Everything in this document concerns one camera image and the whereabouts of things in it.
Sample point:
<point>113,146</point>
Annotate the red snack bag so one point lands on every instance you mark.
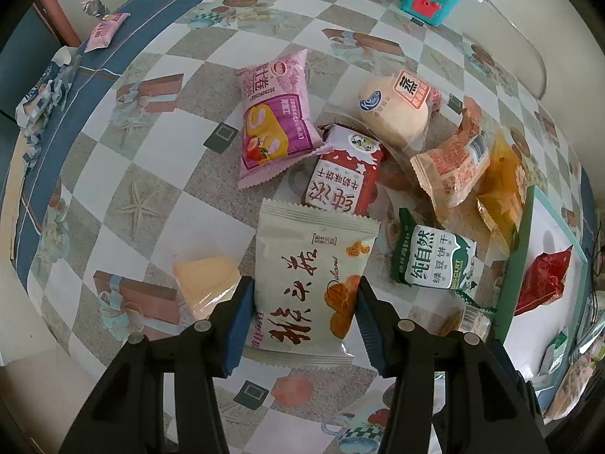
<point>544,281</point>

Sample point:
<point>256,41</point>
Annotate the green biscuit packet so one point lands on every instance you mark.
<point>432,258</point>

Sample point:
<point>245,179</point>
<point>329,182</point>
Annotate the printed plastic bag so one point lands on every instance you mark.
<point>571,389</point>

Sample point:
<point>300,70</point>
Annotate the checkered patterned tablecloth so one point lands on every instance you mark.
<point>140,168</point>

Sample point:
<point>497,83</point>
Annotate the clear pale yellow cake packet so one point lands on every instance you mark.
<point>206,282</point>

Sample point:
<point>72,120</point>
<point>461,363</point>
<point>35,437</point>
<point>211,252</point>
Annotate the red white milk snack packet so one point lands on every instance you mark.
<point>344,179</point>

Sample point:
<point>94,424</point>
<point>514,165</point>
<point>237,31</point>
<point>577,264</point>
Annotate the orange yellow bread packet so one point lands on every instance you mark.
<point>502,194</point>

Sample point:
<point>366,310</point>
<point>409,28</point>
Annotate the crumpled blue white wrapper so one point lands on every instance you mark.
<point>49,93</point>

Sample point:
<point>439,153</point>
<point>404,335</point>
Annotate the small red candy wrapper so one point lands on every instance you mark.
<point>434,101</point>

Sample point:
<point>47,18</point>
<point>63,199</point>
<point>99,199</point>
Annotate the white crispy snack bag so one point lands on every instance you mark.
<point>308,266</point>

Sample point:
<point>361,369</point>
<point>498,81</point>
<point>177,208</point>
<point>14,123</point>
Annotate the peach orange wafer packet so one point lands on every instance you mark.
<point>449,172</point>

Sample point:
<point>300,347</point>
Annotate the round steamed cake packet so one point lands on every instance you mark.
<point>396,109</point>

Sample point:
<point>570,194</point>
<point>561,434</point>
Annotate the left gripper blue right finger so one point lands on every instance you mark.
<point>399,349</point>

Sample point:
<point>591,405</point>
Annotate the pink cake roll packet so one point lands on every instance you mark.
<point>277,127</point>

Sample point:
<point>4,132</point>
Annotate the small pink candy packet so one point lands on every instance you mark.
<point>104,32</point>

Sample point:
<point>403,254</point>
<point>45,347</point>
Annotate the green white snack packet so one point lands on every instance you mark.
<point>554,353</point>

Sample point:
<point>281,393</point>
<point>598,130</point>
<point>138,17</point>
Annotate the white tray with green rim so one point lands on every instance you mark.
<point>525,337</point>

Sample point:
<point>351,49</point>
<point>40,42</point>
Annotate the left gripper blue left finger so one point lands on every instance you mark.
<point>209,349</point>

